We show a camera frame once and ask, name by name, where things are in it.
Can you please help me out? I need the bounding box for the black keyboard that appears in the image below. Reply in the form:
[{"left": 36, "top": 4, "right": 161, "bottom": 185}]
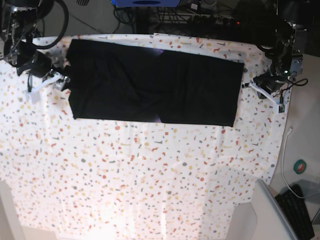
[{"left": 275, "top": 190, "right": 315, "bottom": 240}]

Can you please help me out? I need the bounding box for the grey laptop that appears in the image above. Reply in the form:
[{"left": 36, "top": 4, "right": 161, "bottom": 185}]
[{"left": 251, "top": 179, "right": 298, "bottom": 240}]

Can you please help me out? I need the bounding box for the terrazzo pattern tablecloth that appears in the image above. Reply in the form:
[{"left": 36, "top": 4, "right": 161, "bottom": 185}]
[{"left": 0, "top": 32, "right": 297, "bottom": 240}]

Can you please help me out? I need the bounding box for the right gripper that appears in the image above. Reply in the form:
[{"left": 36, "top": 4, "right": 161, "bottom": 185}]
[{"left": 17, "top": 51, "right": 71, "bottom": 92}]

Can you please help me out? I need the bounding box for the black power strip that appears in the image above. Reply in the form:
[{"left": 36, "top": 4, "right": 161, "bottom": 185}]
[{"left": 187, "top": 14, "right": 242, "bottom": 27}]

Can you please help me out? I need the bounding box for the black t-shirt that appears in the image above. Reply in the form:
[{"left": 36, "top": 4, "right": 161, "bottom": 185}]
[{"left": 65, "top": 39, "right": 244, "bottom": 127}]

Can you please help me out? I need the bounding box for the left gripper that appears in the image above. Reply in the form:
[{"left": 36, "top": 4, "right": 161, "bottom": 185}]
[{"left": 253, "top": 72, "right": 287, "bottom": 94}]

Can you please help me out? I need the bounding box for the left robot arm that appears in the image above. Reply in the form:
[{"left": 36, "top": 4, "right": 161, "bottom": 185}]
[{"left": 253, "top": 0, "right": 312, "bottom": 94}]

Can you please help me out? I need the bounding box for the white cable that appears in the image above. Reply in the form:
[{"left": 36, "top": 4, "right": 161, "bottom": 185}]
[{"left": 281, "top": 127, "right": 307, "bottom": 199}]

